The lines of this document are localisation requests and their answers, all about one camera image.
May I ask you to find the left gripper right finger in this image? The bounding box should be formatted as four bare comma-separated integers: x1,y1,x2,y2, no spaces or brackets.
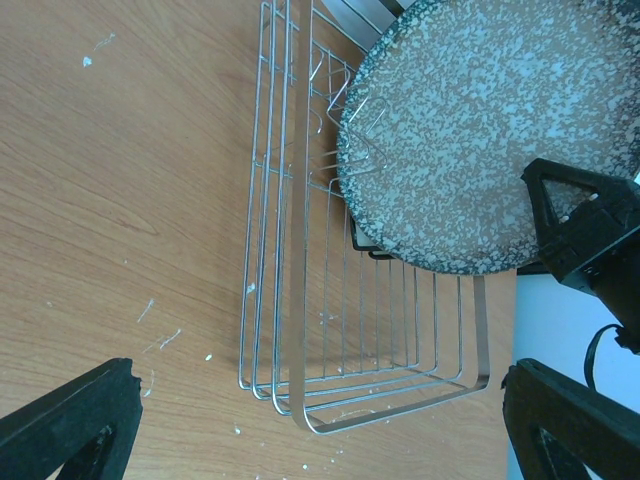
502,358,639,479

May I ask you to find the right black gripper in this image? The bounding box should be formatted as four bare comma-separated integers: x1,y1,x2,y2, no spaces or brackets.
521,158,639,354

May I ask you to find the grey speckled round plate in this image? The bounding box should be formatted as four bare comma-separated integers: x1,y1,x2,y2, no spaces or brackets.
338,1,639,275

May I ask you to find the chrome wire dish rack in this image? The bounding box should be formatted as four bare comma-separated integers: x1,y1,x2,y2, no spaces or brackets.
238,1,490,435

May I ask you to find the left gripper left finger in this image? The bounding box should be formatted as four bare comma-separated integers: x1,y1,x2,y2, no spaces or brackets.
1,358,143,479

